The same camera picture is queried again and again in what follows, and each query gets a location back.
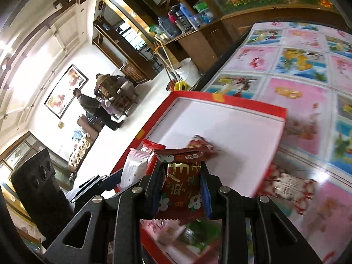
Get pink Lotso bear snack packet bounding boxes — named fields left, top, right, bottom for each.
left=140, top=219, right=185, bottom=246

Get red white candy packet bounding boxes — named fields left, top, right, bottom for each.
left=258, top=163, right=319, bottom=215

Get white pink-edged snack packet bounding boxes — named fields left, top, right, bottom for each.
left=120, top=148, right=150, bottom=189

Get red flower snack packet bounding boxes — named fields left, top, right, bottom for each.
left=155, top=148, right=204, bottom=223
left=186, top=135, right=220, bottom=161

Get seated person brown jacket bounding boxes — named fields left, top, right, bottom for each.
left=94, top=73, right=138, bottom=112

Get yellow broom and dustpan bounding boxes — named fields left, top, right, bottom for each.
left=153, top=42, right=190, bottom=92

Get colourful fruit pattern tablecloth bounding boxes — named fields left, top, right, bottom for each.
left=203, top=22, right=351, bottom=263

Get white plastic bucket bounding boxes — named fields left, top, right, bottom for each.
left=174, top=57, right=201, bottom=87

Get wooden sideboard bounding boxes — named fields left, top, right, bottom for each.
left=166, top=5, right=348, bottom=72

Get bottles on sideboard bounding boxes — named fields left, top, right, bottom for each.
left=149, top=1, right=215, bottom=40

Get framed wall picture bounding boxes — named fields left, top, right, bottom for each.
left=44, top=64, right=88, bottom=119

